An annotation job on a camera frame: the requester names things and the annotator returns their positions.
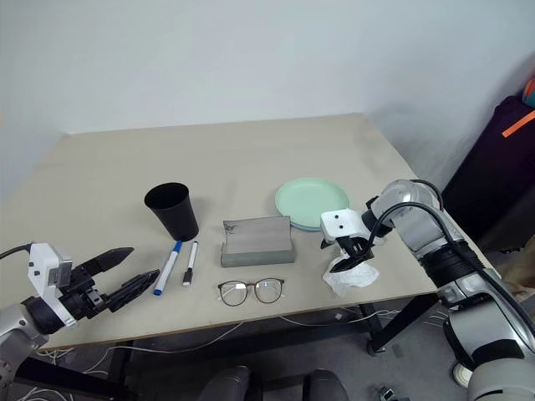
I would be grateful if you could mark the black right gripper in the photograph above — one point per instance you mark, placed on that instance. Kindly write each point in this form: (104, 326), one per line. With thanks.
(355, 244)

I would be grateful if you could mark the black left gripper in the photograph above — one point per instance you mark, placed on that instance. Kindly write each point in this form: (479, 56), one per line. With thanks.
(81, 298)

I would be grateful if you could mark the white tissue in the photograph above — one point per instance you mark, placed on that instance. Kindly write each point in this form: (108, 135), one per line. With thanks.
(353, 280)

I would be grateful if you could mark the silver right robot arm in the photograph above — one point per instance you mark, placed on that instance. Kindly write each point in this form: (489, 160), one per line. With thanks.
(420, 227)

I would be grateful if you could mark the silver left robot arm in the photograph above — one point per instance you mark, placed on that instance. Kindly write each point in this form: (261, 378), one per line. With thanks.
(16, 326)

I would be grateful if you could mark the black plastic cup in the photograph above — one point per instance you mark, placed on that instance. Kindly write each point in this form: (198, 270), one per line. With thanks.
(175, 213)

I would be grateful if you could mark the brown thin-rimmed glasses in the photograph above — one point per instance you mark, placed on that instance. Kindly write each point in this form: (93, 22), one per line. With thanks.
(267, 291)

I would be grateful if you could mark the white marker blue cap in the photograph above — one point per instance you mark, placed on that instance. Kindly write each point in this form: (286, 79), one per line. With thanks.
(167, 269)

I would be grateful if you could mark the light blue plate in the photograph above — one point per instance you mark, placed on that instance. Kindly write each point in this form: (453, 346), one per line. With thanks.
(307, 229)

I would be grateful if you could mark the white marker black cap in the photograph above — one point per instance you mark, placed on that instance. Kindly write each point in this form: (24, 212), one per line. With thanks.
(191, 263)

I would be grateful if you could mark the green plate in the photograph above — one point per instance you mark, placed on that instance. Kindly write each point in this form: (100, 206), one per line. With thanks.
(311, 200)

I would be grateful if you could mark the grey sponge block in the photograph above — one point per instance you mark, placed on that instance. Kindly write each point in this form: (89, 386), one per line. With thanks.
(257, 242)

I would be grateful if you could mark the dark rounded shape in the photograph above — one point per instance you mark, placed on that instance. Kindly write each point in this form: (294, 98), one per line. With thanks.
(227, 382)

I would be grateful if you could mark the white round floor disc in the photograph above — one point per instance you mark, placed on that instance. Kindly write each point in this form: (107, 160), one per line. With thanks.
(462, 376)

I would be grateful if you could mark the dark purple suitcase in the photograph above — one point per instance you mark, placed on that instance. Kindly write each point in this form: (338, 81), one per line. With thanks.
(493, 179)

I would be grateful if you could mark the orange tag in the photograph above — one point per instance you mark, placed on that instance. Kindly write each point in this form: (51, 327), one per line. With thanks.
(518, 124)

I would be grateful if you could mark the colourful bundle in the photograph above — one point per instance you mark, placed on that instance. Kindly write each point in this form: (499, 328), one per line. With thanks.
(530, 92)

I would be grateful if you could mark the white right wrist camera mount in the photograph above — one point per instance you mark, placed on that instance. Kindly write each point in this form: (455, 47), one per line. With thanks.
(340, 223)

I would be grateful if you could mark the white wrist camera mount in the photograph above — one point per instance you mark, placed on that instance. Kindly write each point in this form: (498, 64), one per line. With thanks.
(42, 255)
(340, 223)

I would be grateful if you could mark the black metal table frame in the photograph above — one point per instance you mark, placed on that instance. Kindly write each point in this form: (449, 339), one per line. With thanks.
(401, 321)

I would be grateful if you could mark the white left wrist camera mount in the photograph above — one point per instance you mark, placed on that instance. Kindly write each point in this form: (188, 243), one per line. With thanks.
(42, 255)

